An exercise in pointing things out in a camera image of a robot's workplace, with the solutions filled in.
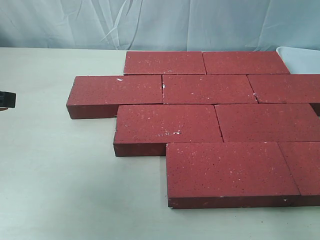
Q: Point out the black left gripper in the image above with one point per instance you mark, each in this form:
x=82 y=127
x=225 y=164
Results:
x=7 y=99

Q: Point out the chipped red brick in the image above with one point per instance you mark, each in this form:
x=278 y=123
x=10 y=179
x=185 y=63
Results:
x=207 y=89

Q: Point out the white wrinkled backdrop cloth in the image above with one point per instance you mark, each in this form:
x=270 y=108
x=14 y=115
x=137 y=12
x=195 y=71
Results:
x=161 y=25

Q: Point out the white plastic tray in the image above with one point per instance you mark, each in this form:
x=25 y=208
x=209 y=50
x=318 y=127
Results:
x=300 y=60

